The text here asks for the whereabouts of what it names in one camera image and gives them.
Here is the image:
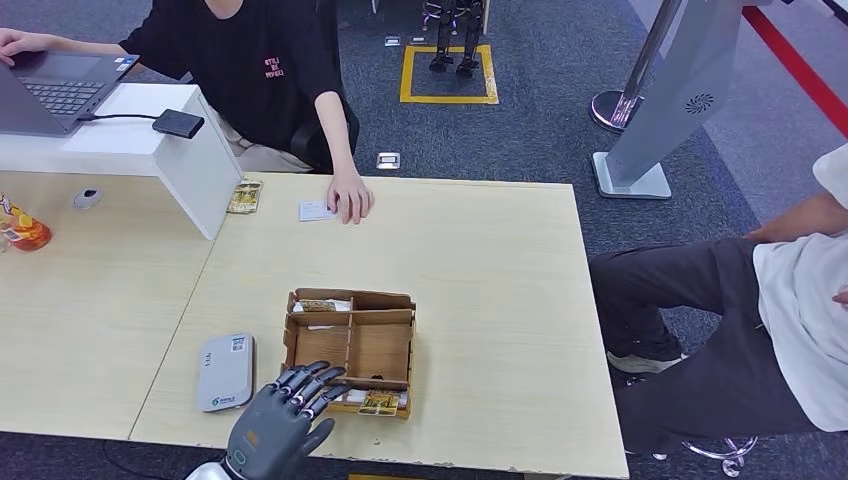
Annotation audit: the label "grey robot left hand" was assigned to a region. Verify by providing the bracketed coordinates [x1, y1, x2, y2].
[225, 360, 352, 480]

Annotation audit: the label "person's right hand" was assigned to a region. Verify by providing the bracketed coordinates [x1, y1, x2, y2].
[0, 27, 54, 68]

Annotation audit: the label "white ID card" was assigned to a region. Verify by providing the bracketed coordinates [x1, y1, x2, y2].
[298, 199, 339, 223]

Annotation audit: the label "wooden compartment box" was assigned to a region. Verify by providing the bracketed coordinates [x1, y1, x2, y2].
[280, 288, 417, 421]

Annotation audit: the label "grey card reader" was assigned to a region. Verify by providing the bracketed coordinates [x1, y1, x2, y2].
[196, 332, 256, 414]

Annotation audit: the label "white paper card sleeve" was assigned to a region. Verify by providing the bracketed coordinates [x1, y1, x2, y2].
[292, 298, 353, 315]
[334, 389, 407, 406]

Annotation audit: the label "stack of yellow key cards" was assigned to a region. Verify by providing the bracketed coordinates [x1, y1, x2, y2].
[226, 178, 265, 215]

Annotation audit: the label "person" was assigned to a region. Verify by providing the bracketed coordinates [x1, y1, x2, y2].
[0, 0, 376, 227]
[588, 142, 848, 458]

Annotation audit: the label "grey laptop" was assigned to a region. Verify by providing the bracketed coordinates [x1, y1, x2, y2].
[0, 52, 140, 139]

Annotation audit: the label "black office chair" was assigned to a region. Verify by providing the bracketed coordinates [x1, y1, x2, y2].
[289, 109, 361, 174]

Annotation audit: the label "yellow floor tape square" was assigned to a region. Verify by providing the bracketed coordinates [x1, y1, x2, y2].
[400, 44, 501, 105]

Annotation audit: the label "black adapter box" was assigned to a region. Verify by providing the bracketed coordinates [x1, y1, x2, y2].
[151, 109, 206, 140]

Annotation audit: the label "white desk riser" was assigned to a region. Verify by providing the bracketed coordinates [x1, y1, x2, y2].
[0, 82, 244, 242]

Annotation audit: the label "orange drink bottle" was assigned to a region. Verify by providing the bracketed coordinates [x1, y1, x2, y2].
[0, 192, 53, 254]

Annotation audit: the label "chrome chair base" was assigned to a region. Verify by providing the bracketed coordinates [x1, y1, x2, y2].
[652, 437, 760, 480]

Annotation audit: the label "black humanoid robot legs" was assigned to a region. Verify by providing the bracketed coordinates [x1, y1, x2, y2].
[429, 0, 485, 77]

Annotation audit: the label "white shoe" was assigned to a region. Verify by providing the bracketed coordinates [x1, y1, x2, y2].
[607, 351, 690, 376]

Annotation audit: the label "grey kiosk stand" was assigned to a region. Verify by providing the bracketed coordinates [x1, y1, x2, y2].
[592, 0, 753, 200]

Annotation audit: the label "black adapter cable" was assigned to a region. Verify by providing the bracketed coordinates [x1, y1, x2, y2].
[76, 113, 160, 124]

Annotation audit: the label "chrome stanchion post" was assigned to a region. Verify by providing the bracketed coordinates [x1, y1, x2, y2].
[590, 0, 687, 134]

